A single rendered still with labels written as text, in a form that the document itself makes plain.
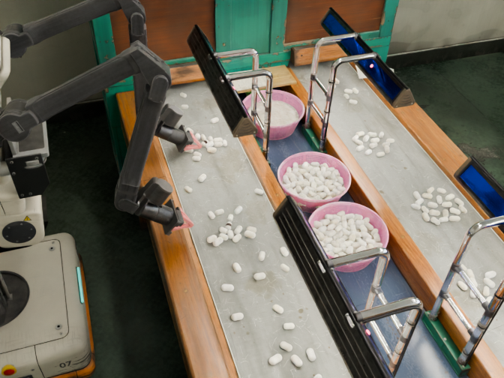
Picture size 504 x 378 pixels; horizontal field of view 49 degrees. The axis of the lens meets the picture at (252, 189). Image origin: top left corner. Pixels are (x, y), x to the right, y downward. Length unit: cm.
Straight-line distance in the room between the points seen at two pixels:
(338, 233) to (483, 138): 204
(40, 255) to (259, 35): 133
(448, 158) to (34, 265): 172
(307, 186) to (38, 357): 116
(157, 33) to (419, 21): 226
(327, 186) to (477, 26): 270
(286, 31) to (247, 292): 129
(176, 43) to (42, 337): 128
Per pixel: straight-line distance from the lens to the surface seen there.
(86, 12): 185
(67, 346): 222
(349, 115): 238
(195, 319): 161
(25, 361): 224
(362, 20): 270
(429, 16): 419
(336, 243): 183
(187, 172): 205
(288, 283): 171
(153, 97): 144
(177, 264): 173
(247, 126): 171
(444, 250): 192
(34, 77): 351
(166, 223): 169
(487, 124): 389
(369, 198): 197
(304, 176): 206
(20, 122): 151
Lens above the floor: 211
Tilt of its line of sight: 44 degrees down
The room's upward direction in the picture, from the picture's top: 2 degrees clockwise
